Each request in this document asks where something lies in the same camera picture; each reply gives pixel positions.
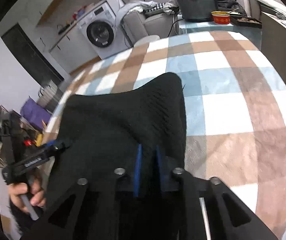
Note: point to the checkered bed blanket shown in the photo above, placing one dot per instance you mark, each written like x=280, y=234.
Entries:
x=235, y=105

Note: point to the white washing machine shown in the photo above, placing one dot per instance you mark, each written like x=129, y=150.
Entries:
x=101, y=32

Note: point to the person's left hand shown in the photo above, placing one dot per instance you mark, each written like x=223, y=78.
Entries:
x=35, y=188

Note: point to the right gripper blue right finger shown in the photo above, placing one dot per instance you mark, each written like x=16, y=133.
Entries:
x=163, y=169

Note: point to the red round food tin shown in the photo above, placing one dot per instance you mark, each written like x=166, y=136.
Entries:
x=221, y=17

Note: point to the black knit sweater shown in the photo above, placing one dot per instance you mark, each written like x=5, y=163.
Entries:
x=90, y=187

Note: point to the black food tray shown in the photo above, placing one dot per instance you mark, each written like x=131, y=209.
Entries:
x=245, y=21

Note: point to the purple bag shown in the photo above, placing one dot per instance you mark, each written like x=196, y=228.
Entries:
x=37, y=116

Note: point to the shoe rack with shoes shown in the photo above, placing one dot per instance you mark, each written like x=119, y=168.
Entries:
x=12, y=123

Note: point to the black rice cooker pot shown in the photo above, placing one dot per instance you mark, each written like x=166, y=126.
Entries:
x=197, y=10

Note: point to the woven laundry basket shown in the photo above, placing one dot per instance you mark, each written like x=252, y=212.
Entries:
x=49, y=96

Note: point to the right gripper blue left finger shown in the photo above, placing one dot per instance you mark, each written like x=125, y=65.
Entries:
x=137, y=172

